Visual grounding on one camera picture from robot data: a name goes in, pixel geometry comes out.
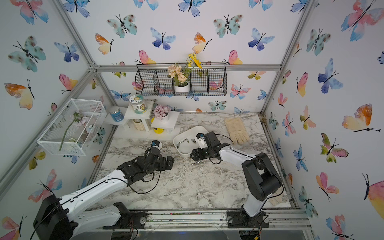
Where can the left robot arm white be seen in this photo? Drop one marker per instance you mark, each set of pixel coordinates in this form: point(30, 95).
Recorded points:
point(65, 217)

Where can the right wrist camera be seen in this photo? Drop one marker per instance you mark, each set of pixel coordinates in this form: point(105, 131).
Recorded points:
point(201, 141)

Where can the blue can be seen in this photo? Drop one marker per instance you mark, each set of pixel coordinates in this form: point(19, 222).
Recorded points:
point(116, 113)

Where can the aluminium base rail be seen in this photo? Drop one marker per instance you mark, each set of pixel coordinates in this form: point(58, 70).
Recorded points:
point(211, 220)

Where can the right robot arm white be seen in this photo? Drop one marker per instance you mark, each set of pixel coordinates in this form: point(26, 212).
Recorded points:
point(261, 176)

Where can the white pot pink flowers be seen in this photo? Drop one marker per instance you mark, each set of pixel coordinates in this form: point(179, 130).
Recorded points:
point(162, 112)

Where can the white wire mesh box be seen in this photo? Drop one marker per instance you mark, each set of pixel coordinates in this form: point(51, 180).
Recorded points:
point(50, 139)

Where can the white pot flower bouquet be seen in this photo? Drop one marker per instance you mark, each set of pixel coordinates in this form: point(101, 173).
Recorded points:
point(181, 74)

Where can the cream bubble pot with succulent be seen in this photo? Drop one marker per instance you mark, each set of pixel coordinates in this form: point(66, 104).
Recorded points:
point(139, 125)

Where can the yellow plastic bottle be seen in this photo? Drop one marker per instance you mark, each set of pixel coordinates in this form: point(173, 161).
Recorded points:
point(157, 130)

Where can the white plastic storage box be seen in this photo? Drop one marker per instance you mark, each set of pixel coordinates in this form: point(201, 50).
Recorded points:
point(186, 142)

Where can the artificial pink flower stem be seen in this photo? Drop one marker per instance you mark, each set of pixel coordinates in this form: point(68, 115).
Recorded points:
point(74, 129)

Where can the green lidded jar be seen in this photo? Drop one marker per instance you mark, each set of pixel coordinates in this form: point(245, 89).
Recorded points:
point(138, 104)

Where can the black wire wall basket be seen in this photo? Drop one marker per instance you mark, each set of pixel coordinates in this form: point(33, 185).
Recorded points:
point(152, 81)

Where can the beige work glove far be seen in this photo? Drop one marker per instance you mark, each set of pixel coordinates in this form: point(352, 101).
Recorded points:
point(237, 130)

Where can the white tiered wooden shelf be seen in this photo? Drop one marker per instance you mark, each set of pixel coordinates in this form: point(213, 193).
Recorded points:
point(126, 128)

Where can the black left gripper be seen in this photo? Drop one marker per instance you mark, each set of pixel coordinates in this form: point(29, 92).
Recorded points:
point(163, 166)

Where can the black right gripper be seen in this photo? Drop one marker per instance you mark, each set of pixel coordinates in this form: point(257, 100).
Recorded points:
point(196, 152)

